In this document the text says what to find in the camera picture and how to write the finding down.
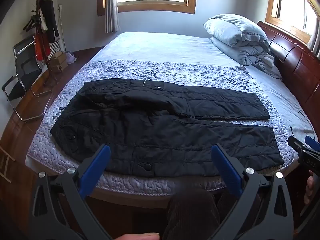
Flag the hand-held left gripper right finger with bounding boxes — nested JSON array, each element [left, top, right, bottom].
[[207, 143, 295, 240]]

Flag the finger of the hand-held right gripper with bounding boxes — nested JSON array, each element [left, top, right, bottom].
[[287, 136, 306, 157], [304, 135, 320, 155]]

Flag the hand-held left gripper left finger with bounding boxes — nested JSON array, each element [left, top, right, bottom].
[[30, 144, 113, 240]]

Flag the black pants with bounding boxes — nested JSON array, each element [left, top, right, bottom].
[[50, 79, 285, 178]]

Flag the person's right hand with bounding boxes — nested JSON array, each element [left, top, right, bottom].
[[303, 170, 316, 205]]

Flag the person's left hand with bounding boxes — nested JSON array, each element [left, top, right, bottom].
[[115, 233, 160, 240]]

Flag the dark wooden headboard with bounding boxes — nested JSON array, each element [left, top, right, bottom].
[[257, 21, 320, 140]]

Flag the grey window curtain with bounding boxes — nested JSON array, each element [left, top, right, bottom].
[[104, 0, 121, 33], [307, 25, 320, 54]]

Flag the purple quilted bed cover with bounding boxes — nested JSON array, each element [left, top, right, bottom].
[[26, 59, 295, 197]]

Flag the cardboard box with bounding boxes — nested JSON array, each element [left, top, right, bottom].
[[48, 52, 68, 72]]

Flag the purple cloth bundle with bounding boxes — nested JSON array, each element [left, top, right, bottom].
[[64, 51, 78, 64]]

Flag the folded grey duvet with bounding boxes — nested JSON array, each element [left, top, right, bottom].
[[203, 14, 283, 80]]

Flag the red hanging garment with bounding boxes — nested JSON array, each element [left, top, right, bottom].
[[34, 27, 51, 61]]

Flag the wooden coat rack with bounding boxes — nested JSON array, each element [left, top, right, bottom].
[[22, 0, 66, 97]]

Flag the black hanging garment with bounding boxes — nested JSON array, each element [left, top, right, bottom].
[[39, 0, 60, 43]]

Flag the black cable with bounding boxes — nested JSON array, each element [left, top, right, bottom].
[[290, 110, 316, 140]]

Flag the person's leg in brown corduroy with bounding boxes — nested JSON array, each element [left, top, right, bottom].
[[162, 187, 253, 240]]

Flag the light wooden slat frame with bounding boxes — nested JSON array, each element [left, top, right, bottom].
[[0, 145, 16, 184]]

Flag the black chair with metal frame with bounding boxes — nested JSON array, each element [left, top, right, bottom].
[[1, 39, 53, 122]]

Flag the narrow wooden frame window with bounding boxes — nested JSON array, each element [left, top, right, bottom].
[[264, 0, 320, 46]]

